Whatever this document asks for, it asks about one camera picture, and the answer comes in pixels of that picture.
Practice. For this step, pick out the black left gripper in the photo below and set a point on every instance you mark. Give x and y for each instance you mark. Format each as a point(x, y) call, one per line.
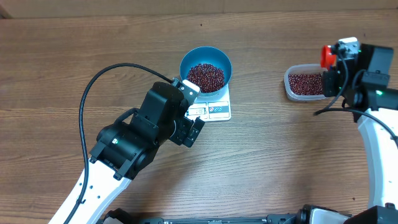
point(188, 132)

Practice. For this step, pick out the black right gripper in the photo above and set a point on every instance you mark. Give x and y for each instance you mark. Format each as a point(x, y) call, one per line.
point(330, 83)

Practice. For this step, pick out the red scoop with blue handle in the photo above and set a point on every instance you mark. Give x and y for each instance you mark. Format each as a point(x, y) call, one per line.
point(327, 58)

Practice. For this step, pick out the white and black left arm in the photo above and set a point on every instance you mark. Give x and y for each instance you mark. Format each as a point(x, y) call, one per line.
point(127, 146)

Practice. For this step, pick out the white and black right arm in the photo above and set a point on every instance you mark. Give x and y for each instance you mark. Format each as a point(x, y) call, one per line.
point(360, 74)

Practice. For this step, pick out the white digital kitchen scale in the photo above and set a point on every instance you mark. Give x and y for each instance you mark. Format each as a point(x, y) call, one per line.
point(211, 108)

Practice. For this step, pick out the red beans in bowl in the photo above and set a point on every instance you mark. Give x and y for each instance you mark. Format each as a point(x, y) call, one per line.
point(207, 77)

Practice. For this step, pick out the blue bowl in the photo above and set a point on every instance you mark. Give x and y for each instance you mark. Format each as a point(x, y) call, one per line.
point(206, 54)

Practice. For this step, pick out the red adzuki beans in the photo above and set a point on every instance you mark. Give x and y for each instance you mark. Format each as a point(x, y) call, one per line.
point(306, 84)

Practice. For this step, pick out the clear plastic food container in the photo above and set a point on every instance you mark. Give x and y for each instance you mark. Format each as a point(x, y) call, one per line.
point(306, 69)

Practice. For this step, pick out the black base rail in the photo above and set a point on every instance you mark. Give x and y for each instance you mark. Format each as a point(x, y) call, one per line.
point(119, 216)

